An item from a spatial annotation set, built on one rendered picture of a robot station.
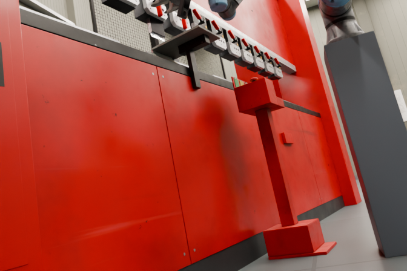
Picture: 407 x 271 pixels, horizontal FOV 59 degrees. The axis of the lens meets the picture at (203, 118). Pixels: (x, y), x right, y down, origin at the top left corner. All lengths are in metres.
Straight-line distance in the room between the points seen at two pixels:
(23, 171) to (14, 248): 0.14
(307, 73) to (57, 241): 3.07
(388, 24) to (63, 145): 12.00
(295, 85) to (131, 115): 2.65
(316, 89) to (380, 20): 9.13
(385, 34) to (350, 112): 11.11
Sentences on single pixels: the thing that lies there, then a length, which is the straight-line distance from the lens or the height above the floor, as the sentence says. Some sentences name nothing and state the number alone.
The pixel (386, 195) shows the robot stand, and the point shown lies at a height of 0.20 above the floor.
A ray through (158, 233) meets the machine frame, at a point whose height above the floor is 0.23.
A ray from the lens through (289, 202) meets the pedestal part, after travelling 1.67.
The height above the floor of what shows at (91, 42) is 0.84.
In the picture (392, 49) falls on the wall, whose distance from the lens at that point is 12.34.
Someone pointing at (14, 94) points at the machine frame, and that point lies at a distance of 0.84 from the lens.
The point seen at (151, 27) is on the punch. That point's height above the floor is 1.12.
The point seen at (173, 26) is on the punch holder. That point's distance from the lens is 1.89.
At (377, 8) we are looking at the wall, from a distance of 12.77.
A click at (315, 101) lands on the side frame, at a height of 1.00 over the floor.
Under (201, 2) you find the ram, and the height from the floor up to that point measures 1.44.
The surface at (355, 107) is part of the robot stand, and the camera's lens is 1.40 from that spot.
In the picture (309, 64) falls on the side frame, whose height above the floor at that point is 1.36.
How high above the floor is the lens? 0.30
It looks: 13 degrees up
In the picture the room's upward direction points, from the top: 11 degrees counter-clockwise
